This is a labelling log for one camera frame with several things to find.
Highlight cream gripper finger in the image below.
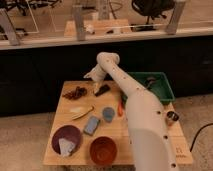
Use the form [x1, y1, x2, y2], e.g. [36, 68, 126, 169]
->
[93, 83, 100, 94]

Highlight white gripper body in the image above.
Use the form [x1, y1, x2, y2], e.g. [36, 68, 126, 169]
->
[84, 65, 107, 83]

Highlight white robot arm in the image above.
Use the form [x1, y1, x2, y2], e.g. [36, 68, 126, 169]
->
[84, 52, 180, 171]

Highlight red bowl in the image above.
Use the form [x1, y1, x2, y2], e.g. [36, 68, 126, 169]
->
[89, 136, 117, 166]

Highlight black rectangular block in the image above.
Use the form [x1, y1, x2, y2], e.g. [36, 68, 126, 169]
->
[95, 84, 110, 97]

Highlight blue cup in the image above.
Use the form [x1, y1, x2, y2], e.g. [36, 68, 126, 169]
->
[102, 107, 115, 122]

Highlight orange carrot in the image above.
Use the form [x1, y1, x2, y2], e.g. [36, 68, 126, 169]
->
[117, 100, 124, 117]

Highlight yellow banana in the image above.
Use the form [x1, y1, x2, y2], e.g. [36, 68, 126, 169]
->
[71, 106, 94, 120]

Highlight blue sponge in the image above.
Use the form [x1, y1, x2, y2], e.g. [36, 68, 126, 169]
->
[83, 116, 100, 135]

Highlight wooden table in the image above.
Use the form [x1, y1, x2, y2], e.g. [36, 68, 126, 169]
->
[42, 80, 194, 171]

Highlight black tool in bin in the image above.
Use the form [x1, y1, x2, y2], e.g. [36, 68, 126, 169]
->
[145, 77, 156, 89]

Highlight dark purple plate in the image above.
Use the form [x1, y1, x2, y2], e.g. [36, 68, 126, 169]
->
[51, 125, 82, 154]

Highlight green plastic bin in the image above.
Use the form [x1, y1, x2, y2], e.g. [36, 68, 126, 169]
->
[129, 72, 175, 105]

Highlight grey folded cloth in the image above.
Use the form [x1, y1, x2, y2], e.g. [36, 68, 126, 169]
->
[59, 138, 75, 157]

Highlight black office chair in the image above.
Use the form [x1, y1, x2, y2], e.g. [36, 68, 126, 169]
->
[131, 0, 175, 23]

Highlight black cable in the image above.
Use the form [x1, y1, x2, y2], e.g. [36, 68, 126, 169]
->
[189, 122, 213, 152]

